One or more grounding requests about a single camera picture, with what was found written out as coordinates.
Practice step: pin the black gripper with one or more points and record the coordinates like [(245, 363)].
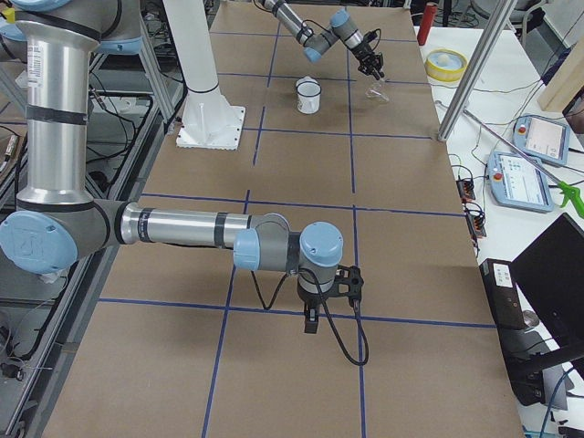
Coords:
[(311, 301), (366, 57)]

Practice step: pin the clear plastic funnel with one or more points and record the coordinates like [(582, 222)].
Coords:
[(377, 91)]

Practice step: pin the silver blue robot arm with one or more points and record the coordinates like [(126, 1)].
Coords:
[(57, 221), (316, 39)]

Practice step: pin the white enamel cup blue rim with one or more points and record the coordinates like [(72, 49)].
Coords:
[(308, 95)]

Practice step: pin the yellow tape roll with plate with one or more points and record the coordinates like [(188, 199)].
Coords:
[(445, 65)]

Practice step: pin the red cardboard tube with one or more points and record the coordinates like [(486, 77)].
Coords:
[(426, 24)]

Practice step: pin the near teach pendant tablet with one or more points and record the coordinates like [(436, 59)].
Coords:
[(517, 184)]

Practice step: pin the teach pendant tablet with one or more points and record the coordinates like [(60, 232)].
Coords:
[(517, 184), (542, 138)]

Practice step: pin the far teach pendant tablet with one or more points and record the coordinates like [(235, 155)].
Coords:
[(542, 138)]

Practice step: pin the black desktop computer box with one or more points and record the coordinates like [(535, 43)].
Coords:
[(504, 303)]

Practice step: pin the metal reacher grabber stick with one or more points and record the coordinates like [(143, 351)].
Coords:
[(570, 192)]

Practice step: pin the black monitor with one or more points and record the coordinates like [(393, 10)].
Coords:
[(549, 273)]

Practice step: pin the aluminium frame post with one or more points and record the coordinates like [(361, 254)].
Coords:
[(481, 54)]

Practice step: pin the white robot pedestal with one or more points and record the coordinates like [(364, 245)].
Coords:
[(208, 119)]

